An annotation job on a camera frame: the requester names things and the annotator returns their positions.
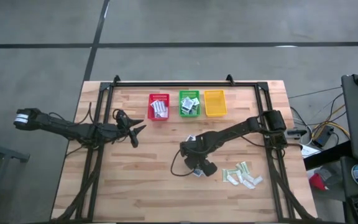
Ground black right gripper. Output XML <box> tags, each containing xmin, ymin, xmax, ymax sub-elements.
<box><xmin>180</xmin><ymin>136</ymin><xmax>214</xmax><ymax>170</ymax></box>

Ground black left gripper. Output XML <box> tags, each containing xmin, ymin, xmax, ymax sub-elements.
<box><xmin>110</xmin><ymin>108</ymin><xmax>147</xmax><ymax>140</ymax></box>

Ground red plastic basket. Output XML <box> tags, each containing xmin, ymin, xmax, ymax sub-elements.
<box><xmin>147</xmin><ymin>93</ymin><xmax>171</xmax><ymax>121</ymax></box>

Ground yellow plastic basket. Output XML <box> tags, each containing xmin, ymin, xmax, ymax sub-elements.
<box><xmin>203</xmin><ymin>89</ymin><xmax>229</xmax><ymax>118</ymax></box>

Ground green plastic basket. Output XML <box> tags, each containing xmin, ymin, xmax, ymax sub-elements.
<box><xmin>178</xmin><ymin>90</ymin><xmax>201</xmax><ymax>118</ymax></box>

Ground white paper sheet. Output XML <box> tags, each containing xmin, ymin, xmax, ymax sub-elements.
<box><xmin>301</xmin><ymin>144</ymin><xmax>322</xmax><ymax>158</ymax></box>

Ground red bag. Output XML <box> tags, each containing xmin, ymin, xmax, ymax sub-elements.
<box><xmin>308</xmin><ymin>173</ymin><xmax>329</xmax><ymax>192</ymax></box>

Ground black power adapter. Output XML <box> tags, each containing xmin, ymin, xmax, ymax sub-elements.
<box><xmin>311</xmin><ymin>125</ymin><xmax>335</xmax><ymax>149</ymax></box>

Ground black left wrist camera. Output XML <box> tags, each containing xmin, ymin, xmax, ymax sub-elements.
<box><xmin>129</xmin><ymin>129</ymin><xmax>140</xmax><ymax>149</ymax></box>

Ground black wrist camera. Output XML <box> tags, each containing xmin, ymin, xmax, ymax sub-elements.
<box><xmin>201</xmin><ymin>159</ymin><xmax>219</xmax><ymax>177</ymax></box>
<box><xmin>129</xmin><ymin>129</ymin><xmax>140</xmax><ymax>149</ymax></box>

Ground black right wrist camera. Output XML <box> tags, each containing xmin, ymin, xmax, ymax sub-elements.
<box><xmin>201</xmin><ymin>159</ymin><xmax>219</xmax><ymax>177</ymax></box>

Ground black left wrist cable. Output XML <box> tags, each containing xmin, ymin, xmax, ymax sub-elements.
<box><xmin>112</xmin><ymin>108</ymin><xmax>127</xmax><ymax>123</ymax></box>

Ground black metal table frame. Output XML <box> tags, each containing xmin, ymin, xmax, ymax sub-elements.
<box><xmin>50</xmin><ymin>74</ymin><xmax>320</xmax><ymax>224</ymax></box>

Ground thin grey floor cable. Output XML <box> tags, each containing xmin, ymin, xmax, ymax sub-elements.
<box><xmin>287</xmin><ymin>86</ymin><xmax>343</xmax><ymax>100</ymax></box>

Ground yellow cable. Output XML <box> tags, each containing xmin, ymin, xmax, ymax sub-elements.
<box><xmin>309</xmin><ymin>104</ymin><xmax>351</xmax><ymax>141</ymax></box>

